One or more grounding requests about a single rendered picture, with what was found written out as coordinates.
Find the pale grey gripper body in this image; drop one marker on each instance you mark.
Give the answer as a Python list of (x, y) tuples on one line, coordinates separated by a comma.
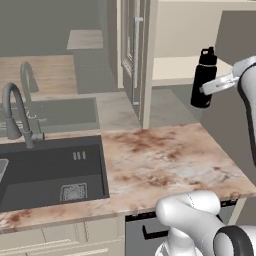
[(218, 82)]

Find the grey flat cabinet door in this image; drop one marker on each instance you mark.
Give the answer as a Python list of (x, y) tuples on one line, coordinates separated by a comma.
[(235, 36)]

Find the grey open cabinet door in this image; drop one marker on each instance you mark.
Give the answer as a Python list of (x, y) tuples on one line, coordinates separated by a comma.
[(146, 50)]

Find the dark grey sink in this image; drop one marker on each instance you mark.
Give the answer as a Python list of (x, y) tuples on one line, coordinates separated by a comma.
[(50, 173)]

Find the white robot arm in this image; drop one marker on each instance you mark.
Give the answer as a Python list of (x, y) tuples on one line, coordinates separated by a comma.
[(193, 213)]

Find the grey curved faucet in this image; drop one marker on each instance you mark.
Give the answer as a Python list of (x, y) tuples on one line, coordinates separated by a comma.
[(16, 100)]

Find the cream lower cupboards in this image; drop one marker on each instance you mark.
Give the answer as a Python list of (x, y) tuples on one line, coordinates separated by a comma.
[(60, 238)]

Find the black water bottle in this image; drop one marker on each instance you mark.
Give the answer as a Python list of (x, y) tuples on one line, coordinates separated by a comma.
[(204, 71)]

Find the cream open cabinet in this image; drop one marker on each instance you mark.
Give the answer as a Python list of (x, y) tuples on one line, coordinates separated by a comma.
[(180, 33)]

